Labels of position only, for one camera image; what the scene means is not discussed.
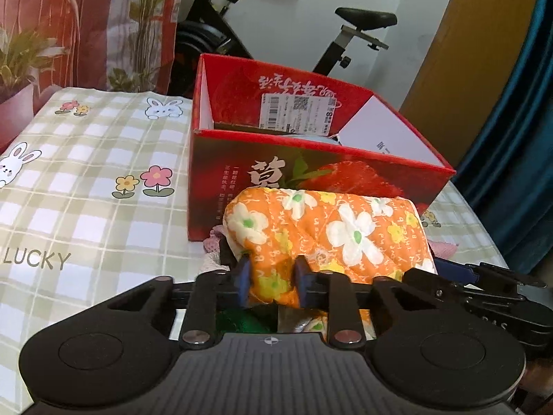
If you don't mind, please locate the wooden door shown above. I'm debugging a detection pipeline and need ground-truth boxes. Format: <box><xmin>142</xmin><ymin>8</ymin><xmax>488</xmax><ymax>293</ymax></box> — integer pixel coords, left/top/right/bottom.
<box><xmin>400</xmin><ymin>0</ymin><xmax>541</xmax><ymax>171</ymax></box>

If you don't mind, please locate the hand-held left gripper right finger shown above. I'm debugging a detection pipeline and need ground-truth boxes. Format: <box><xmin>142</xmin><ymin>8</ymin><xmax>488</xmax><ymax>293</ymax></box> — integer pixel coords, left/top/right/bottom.
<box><xmin>294</xmin><ymin>256</ymin><xmax>433</xmax><ymax>349</ymax></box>

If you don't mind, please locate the pink knitted cloth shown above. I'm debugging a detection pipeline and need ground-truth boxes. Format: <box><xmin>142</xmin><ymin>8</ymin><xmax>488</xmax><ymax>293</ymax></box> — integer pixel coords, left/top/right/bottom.
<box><xmin>204</xmin><ymin>225</ymin><xmax>461</xmax><ymax>260</ymax></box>

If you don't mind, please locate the green fuzzy cloth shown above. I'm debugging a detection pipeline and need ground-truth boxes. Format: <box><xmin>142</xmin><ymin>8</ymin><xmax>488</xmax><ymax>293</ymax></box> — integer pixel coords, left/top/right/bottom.
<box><xmin>215</xmin><ymin>307</ymin><xmax>277</xmax><ymax>334</ymax></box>

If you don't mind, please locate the blue curtain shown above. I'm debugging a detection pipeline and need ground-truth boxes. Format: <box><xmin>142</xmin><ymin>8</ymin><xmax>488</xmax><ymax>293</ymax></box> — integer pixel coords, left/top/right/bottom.
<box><xmin>453</xmin><ymin>0</ymin><xmax>553</xmax><ymax>277</ymax></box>

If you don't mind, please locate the red printed backdrop cloth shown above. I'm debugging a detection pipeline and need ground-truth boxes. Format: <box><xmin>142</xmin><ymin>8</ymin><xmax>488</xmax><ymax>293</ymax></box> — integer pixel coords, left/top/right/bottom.
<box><xmin>0</xmin><ymin>0</ymin><xmax>187</xmax><ymax>156</ymax></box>

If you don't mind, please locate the checked rabbit print tablecloth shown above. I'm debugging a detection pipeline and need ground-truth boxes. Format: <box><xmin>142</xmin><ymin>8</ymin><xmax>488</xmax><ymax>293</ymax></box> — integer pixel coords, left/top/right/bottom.
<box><xmin>0</xmin><ymin>87</ymin><xmax>510</xmax><ymax>398</ymax></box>

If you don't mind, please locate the black exercise bike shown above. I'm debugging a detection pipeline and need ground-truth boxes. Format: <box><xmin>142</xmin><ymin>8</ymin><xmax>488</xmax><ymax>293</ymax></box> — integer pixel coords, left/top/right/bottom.
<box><xmin>175</xmin><ymin>0</ymin><xmax>398</xmax><ymax>98</ymax></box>

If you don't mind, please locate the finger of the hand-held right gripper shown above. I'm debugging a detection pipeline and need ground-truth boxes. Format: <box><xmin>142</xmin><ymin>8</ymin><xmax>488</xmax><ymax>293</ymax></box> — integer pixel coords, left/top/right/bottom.
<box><xmin>404</xmin><ymin>268</ymin><xmax>525</xmax><ymax>312</ymax></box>
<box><xmin>434</xmin><ymin>259</ymin><xmax>547</xmax><ymax>288</ymax></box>

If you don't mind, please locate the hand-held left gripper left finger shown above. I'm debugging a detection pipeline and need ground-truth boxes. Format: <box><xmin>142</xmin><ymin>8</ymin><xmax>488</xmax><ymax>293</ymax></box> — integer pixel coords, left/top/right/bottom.
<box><xmin>106</xmin><ymin>253</ymin><xmax>253</xmax><ymax>351</ymax></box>

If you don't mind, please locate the orange floral quilted cloth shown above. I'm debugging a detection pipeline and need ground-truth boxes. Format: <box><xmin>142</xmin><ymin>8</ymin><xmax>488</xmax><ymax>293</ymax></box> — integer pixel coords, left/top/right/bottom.
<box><xmin>222</xmin><ymin>188</ymin><xmax>435</xmax><ymax>342</ymax></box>

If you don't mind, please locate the red cardboard box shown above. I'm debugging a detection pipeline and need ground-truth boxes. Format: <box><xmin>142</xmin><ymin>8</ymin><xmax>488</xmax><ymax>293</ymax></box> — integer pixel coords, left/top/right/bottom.
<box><xmin>187</xmin><ymin>53</ymin><xmax>457</xmax><ymax>243</ymax></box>

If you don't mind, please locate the white lace cloth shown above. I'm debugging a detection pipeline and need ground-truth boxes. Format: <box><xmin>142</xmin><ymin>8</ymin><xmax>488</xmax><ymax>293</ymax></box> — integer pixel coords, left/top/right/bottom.
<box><xmin>199</xmin><ymin>251</ymin><xmax>222</xmax><ymax>274</ymax></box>

